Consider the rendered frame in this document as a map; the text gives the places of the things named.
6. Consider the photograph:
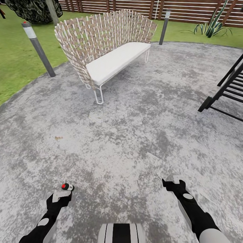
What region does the robot trunk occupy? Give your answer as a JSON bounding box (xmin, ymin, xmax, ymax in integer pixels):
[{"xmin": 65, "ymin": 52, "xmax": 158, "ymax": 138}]
[{"xmin": 98, "ymin": 223, "xmax": 145, "ymax": 243}]

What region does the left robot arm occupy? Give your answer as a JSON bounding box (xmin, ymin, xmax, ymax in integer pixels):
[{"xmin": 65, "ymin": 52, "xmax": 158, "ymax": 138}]
[{"xmin": 19, "ymin": 190, "xmax": 72, "ymax": 243}]

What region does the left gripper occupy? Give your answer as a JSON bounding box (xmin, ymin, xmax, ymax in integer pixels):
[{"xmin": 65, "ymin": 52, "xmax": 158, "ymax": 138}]
[{"xmin": 47, "ymin": 191, "xmax": 72, "ymax": 212}]

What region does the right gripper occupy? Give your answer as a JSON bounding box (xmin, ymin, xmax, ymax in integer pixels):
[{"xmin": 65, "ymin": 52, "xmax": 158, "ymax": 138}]
[{"xmin": 162, "ymin": 179, "xmax": 186, "ymax": 194}]

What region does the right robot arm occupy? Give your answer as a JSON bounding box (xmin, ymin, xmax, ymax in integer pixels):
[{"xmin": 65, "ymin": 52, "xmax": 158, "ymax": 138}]
[{"xmin": 162, "ymin": 174, "xmax": 231, "ymax": 243}]

